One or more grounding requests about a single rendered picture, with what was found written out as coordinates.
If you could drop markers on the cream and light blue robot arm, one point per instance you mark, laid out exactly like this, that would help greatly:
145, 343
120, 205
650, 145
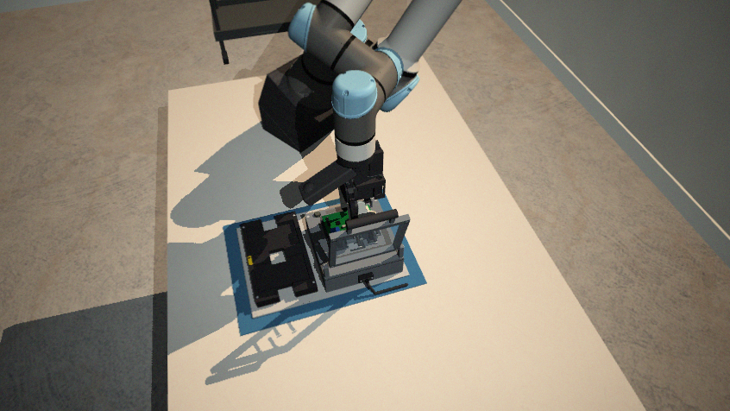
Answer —
333, 33

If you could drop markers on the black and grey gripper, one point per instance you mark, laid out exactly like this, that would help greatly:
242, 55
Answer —
366, 184

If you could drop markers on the green circuit board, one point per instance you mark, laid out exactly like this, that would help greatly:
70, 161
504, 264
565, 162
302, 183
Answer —
336, 221

